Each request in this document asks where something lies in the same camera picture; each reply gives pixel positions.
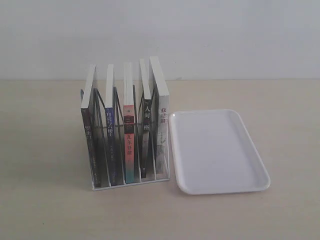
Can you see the pink teal spine book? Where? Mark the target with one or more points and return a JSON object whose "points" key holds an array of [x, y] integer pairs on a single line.
{"points": [[128, 122]]}

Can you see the black spine book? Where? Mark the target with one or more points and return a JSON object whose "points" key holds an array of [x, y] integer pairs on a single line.
{"points": [[145, 117]]}

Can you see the blue moon cover book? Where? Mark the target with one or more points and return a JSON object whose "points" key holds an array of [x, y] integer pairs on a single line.
{"points": [[110, 123]]}

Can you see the dark brown spine book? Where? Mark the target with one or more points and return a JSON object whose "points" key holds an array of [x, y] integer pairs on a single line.
{"points": [[88, 114]]}

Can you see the white plastic tray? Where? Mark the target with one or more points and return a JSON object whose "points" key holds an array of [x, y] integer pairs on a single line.
{"points": [[213, 153]]}

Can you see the clear acrylic book rack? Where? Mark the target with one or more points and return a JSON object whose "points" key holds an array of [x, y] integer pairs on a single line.
{"points": [[103, 149]]}

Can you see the white spine thick book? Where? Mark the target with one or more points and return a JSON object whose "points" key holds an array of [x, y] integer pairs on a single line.
{"points": [[160, 116]]}

